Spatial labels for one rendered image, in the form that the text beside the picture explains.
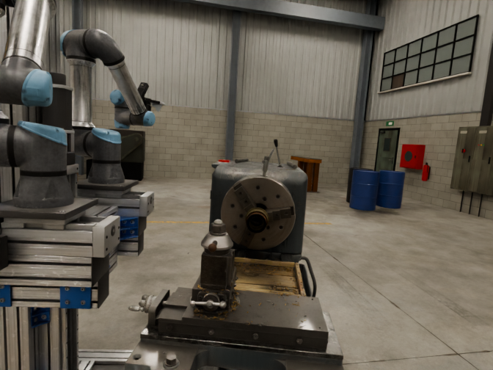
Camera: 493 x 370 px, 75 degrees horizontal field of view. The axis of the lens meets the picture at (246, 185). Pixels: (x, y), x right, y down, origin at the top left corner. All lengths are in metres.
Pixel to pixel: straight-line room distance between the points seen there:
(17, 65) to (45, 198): 0.38
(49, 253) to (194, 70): 10.75
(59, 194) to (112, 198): 0.47
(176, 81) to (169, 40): 1.31
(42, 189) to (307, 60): 11.85
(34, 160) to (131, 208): 0.57
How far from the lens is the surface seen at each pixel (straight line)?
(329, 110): 12.65
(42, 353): 1.55
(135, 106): 1.69
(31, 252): 1.10
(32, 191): 1.05
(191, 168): 11.38
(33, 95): 0.80
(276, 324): 0.80
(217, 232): 0.79
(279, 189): 1.34
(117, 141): 1.51
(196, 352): 0.82
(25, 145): 1.05
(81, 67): 1.62
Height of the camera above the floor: 1.38
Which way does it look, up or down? 8 degrees down
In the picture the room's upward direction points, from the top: 4 degrees clockwise
